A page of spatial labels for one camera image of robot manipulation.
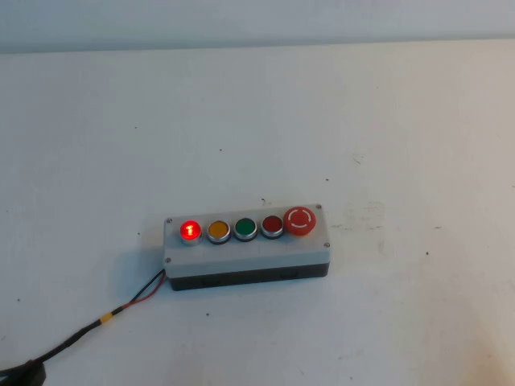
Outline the flat red push button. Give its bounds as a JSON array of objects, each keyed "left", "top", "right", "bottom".
[{"left": 260, "top": 215, "right": 286, "bottom": 239}]

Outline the green push button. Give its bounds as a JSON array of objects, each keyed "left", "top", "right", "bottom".
[{"left": 233, "top": 217, "right": 258, "bottom": 243}]

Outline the red mushroom emergency stop button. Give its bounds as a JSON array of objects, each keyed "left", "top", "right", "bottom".
[{"left": 282, "top": 206, "right": 318, "bottom": 238}]

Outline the yellow push button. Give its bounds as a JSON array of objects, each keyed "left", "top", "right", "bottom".
[{"left": 206, "top": 220, "right": 233, "bottom": 245}]

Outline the grey button control box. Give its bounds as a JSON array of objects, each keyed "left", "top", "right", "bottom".
[{"left": 163, "top": 203, "right": 332, "bottom": 292}]

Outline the red dome indicator light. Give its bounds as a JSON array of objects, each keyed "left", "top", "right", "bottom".
[{"left": 179, "top": 220, "right": 203, "bottom": 246}]

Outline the thin black wire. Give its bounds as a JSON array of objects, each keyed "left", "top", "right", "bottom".
[{"left": 115, "top": 269, "right": 167, "bottom": 313}]

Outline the thin red wire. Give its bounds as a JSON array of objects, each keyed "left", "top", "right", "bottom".
[{"left": 115, "top": 275, "right": 167, "bottom": 313}]

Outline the black wrapped cable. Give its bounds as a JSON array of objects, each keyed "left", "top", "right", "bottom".
[{"left": 24, "top": 306, "right": 122, "bottom": 369}]

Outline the black plastic cable block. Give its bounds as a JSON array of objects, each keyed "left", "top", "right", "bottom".
[{"left": 0, "top": 360, "right": 48, "bottom": 386}]

